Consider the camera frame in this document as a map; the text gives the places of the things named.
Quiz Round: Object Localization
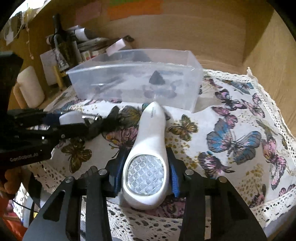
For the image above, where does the white handheld light device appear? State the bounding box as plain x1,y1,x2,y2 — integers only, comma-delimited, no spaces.
121,102,170,210

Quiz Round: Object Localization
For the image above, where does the person's left hand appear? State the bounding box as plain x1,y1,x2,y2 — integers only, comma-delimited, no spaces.
1,167,22,195

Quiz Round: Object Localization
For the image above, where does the white cylindrical candle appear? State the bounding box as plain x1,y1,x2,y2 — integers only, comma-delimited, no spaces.
13,66,45,109

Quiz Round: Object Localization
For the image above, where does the dark wine bottle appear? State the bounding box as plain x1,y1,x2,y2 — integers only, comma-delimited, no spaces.
52,14,78,72

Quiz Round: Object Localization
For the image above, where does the dark triangular object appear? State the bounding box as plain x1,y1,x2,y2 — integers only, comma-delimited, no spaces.
149,71,165,85

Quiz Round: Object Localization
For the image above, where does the stack of papers and booklets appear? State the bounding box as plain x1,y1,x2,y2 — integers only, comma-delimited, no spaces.
46,25,135,63

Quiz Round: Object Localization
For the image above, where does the small white cardboard box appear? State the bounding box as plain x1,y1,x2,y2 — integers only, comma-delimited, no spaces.
106,39,126,56

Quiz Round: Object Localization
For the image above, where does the butterfly print lace cloth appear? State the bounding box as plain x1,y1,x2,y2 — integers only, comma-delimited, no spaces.
28,70,295,240

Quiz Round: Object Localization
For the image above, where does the clear plastic storage box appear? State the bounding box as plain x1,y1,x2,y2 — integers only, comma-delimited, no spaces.
67,49,203,112

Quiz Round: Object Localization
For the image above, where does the pink sticky note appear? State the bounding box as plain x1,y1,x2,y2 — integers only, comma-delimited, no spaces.
75,1,102,25

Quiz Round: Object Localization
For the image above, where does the green sticky note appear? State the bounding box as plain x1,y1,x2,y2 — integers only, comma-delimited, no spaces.
109,0,138,6

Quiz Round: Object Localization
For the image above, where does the orange sticky note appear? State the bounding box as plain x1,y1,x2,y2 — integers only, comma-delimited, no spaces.
107,0,163,21

